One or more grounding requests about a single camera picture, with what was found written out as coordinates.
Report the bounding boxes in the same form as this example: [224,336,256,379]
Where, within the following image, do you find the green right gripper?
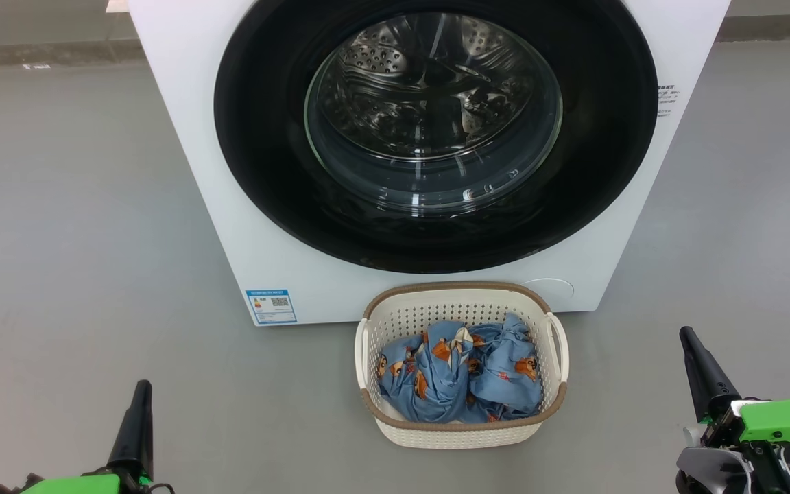
[680,326,790,494]

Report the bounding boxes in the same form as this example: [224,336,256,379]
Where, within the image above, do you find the cream laundry basket brown rim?
[355,281,570,450]

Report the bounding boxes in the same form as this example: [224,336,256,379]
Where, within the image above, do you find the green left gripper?
[0,379,176,494]

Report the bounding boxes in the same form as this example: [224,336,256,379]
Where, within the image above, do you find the black round glass washer door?
[214,0,659,274]

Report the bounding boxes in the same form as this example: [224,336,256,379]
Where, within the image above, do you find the blue bear-print garment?
[467,314,544,421]

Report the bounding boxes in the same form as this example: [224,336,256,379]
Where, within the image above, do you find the white front-load washing machine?
[128,0,732,327]

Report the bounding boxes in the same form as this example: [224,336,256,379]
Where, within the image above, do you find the blue energy label sticker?
[245,289,298,325]

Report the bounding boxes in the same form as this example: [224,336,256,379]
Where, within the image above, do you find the round white filter cover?
[522,277,575,303]

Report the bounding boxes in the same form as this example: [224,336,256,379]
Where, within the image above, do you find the blue patterned garment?
[376,320,479,424]

